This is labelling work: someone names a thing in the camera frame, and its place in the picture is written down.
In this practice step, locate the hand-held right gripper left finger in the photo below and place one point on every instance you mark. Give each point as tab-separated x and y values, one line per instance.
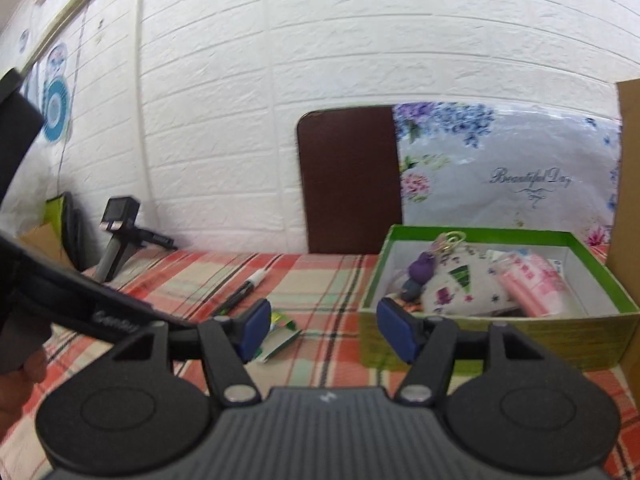
257	327

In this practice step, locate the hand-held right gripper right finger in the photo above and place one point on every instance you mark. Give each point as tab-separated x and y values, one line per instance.
395	330

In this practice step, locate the green cardboard box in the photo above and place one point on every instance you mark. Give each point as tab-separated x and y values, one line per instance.
500	340

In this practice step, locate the person's left hand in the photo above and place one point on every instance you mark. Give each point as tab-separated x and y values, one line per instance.
15	395

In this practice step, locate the small green packet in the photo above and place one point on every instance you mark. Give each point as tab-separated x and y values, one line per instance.
282	335

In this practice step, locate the black white marker pen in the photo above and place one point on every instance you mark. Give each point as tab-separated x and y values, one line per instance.
242	290

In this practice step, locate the small cardboard piece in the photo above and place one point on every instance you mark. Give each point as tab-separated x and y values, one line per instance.
42	241

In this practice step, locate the black flat object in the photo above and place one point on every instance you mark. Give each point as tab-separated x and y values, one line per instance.
72	232

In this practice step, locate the white printed pouch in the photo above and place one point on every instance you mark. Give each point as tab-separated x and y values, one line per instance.
460	282

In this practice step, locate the red plaid tablecloth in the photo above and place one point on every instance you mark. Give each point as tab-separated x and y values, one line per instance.
325	280

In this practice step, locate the green folder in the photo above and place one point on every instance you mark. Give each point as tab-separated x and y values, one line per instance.
52	215

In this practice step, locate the pink tube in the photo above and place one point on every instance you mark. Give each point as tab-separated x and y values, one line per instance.
535	282

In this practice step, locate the dark brown wooden board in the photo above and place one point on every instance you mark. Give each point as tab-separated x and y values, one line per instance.
350	180

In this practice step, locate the white floral printed bag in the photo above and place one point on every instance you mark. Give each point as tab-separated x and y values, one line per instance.
500	185

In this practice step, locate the brown cardboard sheet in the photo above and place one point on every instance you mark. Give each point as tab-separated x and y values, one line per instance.
627	170

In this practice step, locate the large blue round wall sticker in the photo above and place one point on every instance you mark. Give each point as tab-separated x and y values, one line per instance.
55	107

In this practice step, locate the small blue round wall sticker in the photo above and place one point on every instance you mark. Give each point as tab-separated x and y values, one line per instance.
56	57

